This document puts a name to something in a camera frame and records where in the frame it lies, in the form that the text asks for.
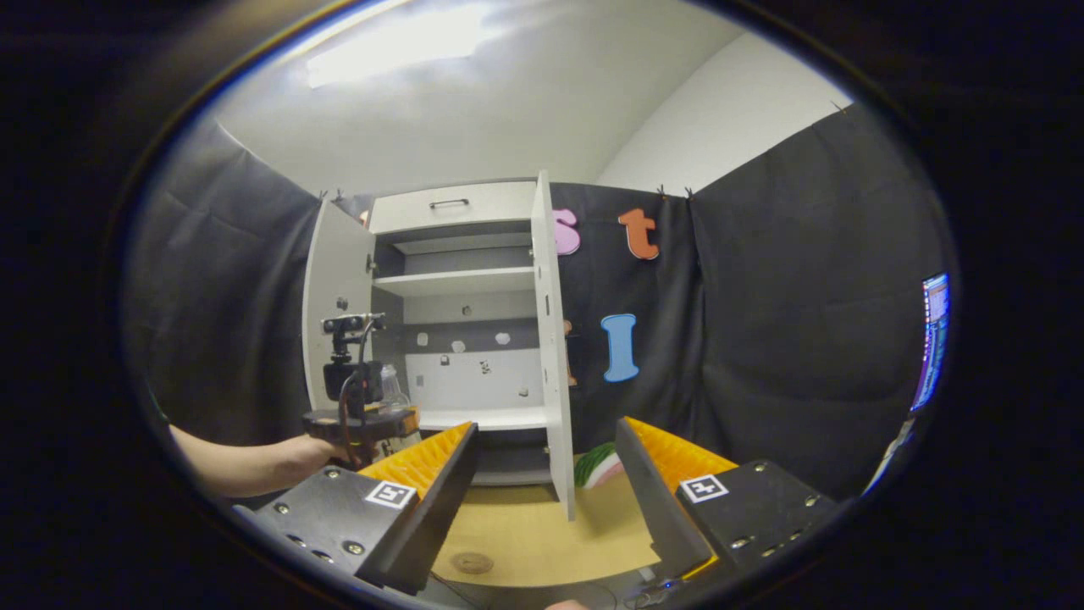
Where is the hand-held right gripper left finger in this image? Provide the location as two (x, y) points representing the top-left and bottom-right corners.
(233, 421), (480, 596)

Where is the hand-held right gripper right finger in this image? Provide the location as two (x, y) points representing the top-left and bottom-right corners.
(614, 416), (841, 594)

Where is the clear bottle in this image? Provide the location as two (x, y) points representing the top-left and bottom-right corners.
(377, 364), (422, 452)

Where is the white cabinet door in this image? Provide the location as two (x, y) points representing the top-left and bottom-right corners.
(302, 199), (377, 416)
(530, 171), (578, 521)

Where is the white cabinet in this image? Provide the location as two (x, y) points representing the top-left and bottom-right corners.
(302, 171), (578, 521)

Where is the watermelon slice toy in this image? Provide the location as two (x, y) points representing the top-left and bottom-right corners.
(574, 441), (627, 491)

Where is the black backdrop cloth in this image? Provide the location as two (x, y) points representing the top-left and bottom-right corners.
(125, 102), (954, 501)

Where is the computer monitor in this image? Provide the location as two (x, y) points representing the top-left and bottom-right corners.
(909, 272), (952, 415)

